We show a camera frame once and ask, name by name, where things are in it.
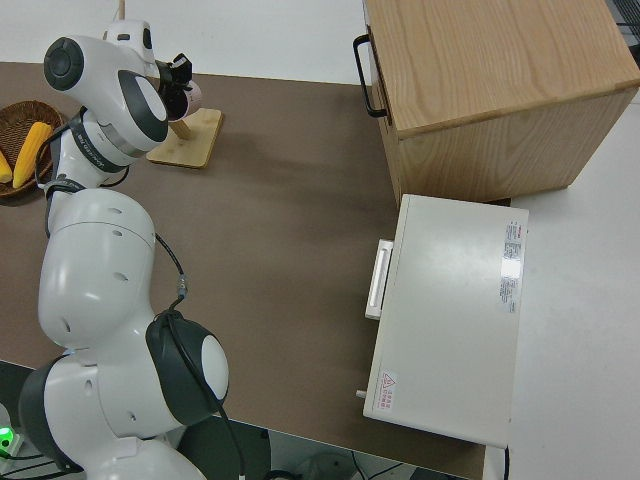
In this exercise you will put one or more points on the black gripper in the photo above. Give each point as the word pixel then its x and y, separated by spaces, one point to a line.
pixel 169 77

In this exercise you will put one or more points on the pink mug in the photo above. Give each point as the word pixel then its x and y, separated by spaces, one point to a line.
pixel 195 100

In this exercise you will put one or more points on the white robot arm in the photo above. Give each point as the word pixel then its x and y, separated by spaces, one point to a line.
pixel 95 280

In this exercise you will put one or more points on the wooden mug tree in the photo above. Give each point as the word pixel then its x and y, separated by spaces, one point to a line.
pixel 190 145

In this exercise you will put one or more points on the brown wicker basket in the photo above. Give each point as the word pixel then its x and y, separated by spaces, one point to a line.
pixel 20 112

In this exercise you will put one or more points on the light wooden cabinet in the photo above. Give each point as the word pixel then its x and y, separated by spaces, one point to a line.
pixel 500 75

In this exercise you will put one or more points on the cream toaster oven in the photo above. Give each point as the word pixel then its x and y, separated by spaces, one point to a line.
pixel 450 325

